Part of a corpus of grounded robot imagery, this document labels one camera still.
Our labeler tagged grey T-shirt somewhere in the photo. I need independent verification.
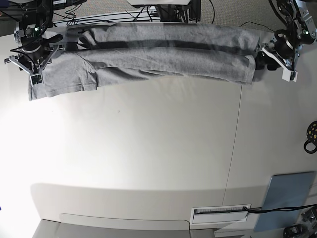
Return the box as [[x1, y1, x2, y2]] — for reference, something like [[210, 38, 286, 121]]
[[28, 23, 260, 101]]

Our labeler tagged white cable grommet slot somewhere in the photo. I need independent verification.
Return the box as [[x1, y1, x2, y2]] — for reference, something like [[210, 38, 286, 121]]
[[190, 204, 251, 225]]

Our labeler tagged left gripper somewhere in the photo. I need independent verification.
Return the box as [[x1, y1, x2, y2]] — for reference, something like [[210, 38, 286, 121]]
[[255, 34, 300, 81]]

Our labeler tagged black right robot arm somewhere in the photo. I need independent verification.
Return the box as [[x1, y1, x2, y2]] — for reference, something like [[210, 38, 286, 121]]
[[4, 0, 64, 86]]

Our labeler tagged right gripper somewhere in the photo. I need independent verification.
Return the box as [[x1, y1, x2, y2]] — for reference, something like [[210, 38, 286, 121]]
[[4, 34, 64, 86]]

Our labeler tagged blue grey board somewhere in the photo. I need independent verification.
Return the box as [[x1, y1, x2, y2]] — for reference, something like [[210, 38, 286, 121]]
[[254, 171, 316, 233]]

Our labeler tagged black camera stand base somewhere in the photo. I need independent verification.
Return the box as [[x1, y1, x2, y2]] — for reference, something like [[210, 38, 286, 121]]
[[127, 0, 201, 24]]

